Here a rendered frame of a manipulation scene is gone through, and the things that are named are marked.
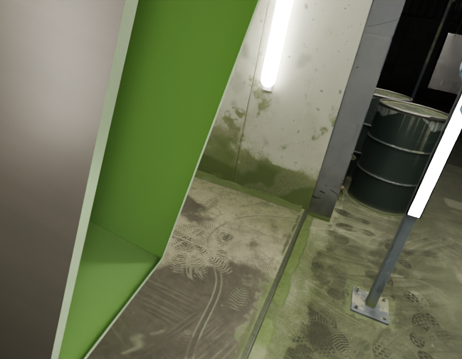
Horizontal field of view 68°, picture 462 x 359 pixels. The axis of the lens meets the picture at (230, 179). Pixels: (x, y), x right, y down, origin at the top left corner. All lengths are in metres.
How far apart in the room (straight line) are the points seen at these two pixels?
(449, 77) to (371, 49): 4.94
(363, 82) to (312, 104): 0.35
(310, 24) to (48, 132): 2.19
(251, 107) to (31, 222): 2.22
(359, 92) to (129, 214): 1.76
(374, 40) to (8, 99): 2.23
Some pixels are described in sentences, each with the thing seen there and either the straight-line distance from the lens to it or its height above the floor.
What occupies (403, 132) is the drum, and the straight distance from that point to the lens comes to 3.05.
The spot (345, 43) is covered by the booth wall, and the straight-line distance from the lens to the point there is 2.50.
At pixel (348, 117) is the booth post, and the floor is 0.82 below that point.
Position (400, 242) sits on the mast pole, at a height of 0.45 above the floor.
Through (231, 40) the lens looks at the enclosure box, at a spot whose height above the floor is 1.24.
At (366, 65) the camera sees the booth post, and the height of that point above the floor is 1.17.
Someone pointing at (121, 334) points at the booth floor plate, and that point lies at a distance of 1.64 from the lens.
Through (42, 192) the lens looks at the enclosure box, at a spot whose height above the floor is 1.04.
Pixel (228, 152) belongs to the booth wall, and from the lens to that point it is 2.81.
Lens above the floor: 1.30
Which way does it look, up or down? 25 degrees down
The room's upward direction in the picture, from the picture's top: 11 degrees clockwise
